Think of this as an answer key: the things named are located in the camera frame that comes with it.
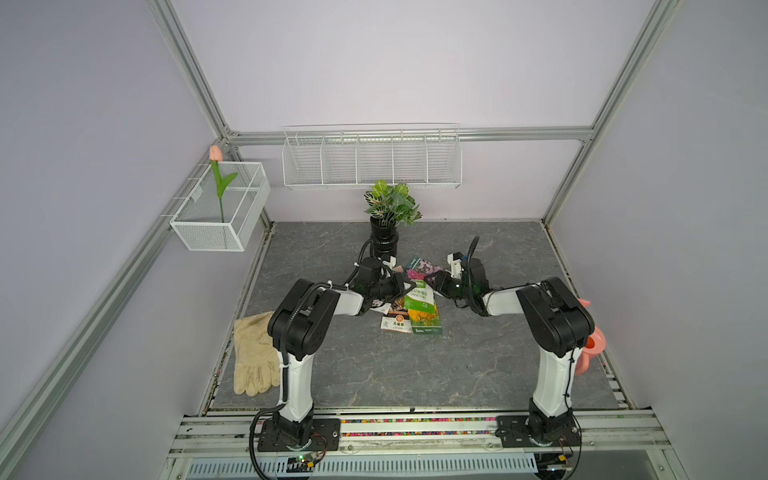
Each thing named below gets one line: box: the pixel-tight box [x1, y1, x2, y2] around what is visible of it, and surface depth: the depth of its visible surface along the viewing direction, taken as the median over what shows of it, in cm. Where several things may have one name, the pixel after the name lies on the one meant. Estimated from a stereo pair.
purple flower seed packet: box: [406, 256, 443, 281], surface depth 108 cm
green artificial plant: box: [364, 180, 422, 226], surface depth 93 cm
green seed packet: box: [404, 280, 442, 335], surface depth 95 cm
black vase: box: [370, 216, 399, 260], surface depth 104 cm
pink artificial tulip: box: [209, 145, 238, 223], surface depth 85 cm
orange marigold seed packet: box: [381, 308, 413, 334], surface depth 95 cm
